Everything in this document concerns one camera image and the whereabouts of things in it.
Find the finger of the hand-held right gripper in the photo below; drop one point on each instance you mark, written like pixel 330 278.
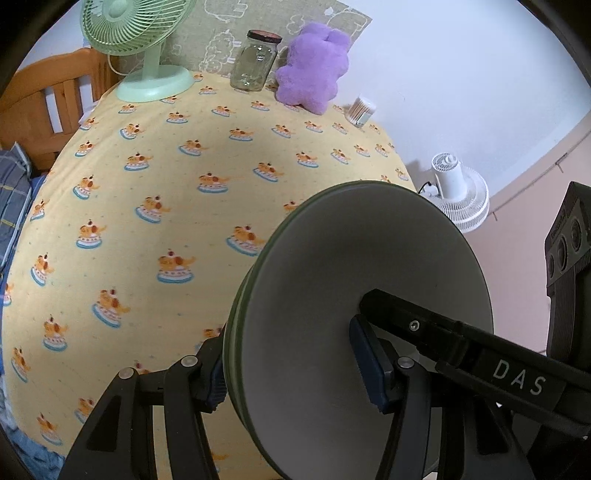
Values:
pixel 415 323

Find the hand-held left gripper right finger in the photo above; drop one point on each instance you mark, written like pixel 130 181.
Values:
pixel 369 364

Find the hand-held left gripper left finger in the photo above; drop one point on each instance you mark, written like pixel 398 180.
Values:
pixel 216 385

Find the white standing fan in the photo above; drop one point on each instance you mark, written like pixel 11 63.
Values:
pixel 461 198

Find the beige door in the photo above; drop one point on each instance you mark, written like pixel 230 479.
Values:
pixel 521 217

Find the yellow printed tablecloth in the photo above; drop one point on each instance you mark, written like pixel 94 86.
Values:
pixel 138 207

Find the cotton swab container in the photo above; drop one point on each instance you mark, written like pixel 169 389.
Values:
pixel 362 110

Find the purple plush toy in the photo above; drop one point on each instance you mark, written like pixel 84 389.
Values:
pixel 314 69

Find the grey plaid pillow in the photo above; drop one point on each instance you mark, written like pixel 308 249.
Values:
pixel 14 194

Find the glass jar with dark lid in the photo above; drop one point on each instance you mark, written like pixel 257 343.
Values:
pixel 251 64

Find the wooden bed headboard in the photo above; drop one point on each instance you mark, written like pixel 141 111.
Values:
pixel 60 78

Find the green patterned board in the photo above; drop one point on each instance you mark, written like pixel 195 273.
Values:
pixel 217 27

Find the green desk fan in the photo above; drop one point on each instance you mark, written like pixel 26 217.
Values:
pixel 134 27

